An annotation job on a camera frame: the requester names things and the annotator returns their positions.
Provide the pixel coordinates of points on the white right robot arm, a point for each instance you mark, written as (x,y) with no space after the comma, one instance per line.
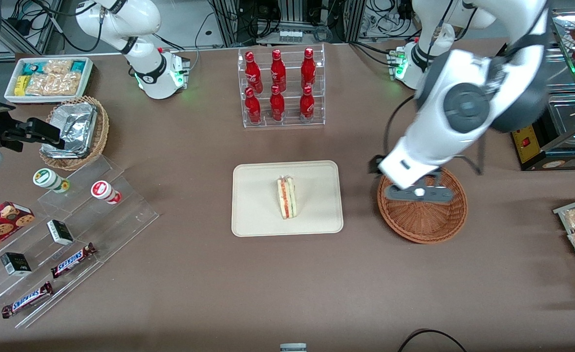
(145,68)

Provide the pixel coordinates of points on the white snack bin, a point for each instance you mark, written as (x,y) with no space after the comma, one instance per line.
(11,98)

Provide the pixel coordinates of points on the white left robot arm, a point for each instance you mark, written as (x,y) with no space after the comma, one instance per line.
(463,102)

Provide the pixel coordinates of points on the cream plastic tray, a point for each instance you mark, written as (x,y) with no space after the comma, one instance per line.
(258,200)

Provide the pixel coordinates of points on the green lid cup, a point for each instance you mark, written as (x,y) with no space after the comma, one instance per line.
(45,178)

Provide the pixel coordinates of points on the clear acrylic bottle rack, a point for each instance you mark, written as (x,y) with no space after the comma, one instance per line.
(291,122)

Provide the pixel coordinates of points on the clear acrylic stepped display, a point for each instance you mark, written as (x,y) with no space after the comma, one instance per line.
(111,220)

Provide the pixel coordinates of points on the small black box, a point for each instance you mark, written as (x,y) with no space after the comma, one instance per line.
(16,264)
(60,232)

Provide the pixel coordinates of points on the triangle sandwich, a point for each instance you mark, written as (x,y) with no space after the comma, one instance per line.
(287,198)

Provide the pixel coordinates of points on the small grey device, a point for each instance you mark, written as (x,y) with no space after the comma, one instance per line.
(293,347)

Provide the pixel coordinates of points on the red cola bottle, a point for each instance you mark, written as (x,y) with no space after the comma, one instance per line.
(278,69)
(253,106)
(277,105)
(307,105)
(253,71)
(308,68)

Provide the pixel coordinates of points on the black glass food warmer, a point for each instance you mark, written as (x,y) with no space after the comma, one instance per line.
(529,142)

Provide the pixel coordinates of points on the round brown wicker basket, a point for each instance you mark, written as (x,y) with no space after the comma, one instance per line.
(426,222)

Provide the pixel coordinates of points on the teal snack packet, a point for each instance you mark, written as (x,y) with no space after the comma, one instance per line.
(78,66)
(32,68)

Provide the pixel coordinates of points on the grey power strip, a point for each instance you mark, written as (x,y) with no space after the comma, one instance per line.
(290,35)

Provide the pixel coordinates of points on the wicker basket holding foil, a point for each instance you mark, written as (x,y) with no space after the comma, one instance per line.
(100,132)

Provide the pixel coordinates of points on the snickers bar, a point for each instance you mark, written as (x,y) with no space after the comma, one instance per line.
(27,299)
(72,260)

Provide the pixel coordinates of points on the large rice cracker bag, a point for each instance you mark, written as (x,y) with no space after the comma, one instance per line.
(55,84)

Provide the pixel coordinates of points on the red lid cup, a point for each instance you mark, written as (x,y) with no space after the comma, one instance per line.
(102,189)

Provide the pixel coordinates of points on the yellow snack packet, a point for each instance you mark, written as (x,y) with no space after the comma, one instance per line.
(21,85)

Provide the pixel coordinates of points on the small rice cracker bag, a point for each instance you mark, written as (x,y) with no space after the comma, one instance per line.
(57,66)

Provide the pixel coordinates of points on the stacked aluminium foil trays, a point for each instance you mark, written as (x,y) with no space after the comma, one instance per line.
(72,129)

